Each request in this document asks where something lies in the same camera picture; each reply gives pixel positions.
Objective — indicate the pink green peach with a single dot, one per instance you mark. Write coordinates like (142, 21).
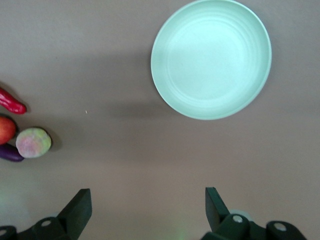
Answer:
(32, 143)

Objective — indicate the long purple eggplant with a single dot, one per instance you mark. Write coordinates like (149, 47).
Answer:
(8, 152)

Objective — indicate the brown table mat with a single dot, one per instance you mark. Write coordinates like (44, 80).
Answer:
(100, 62)

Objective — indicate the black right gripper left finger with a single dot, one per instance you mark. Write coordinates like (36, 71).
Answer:
(62, 225)

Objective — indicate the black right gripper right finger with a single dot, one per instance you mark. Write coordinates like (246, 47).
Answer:
(230, 227)

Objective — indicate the red yellow pomegranate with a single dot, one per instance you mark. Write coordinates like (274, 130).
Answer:
(5, 130)

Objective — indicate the pale green round plate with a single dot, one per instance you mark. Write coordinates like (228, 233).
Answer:
(210, 62)

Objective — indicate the red chili pepper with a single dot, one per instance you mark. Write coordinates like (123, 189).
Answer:
(12, 103)

